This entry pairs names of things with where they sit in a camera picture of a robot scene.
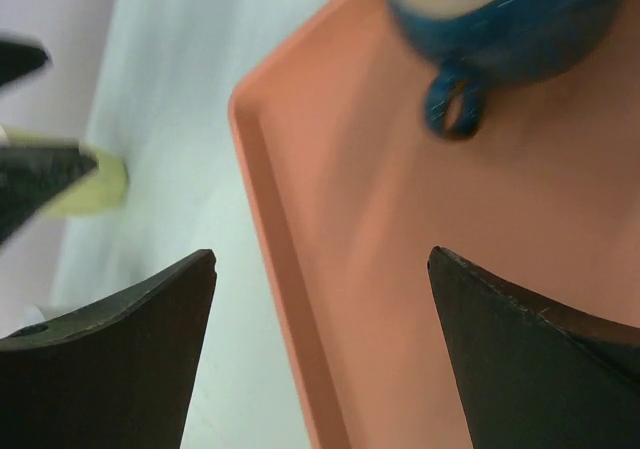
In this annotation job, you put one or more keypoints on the yellow faceted mug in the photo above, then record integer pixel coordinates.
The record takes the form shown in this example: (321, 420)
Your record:
(103, 189)

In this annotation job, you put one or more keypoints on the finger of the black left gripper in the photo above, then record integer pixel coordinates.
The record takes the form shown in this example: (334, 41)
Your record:
(33, 175)
(21, 57)

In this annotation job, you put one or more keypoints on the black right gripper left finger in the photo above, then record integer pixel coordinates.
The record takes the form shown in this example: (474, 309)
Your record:
(117, 373)

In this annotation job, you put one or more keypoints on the salmon plastic tray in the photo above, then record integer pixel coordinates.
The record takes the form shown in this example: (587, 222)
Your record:
(350, 193)

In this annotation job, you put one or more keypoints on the dark blue mug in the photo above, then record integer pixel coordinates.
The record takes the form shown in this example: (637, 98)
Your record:
(496, 43)

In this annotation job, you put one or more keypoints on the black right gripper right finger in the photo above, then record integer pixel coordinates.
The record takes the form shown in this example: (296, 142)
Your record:
(530, 371)

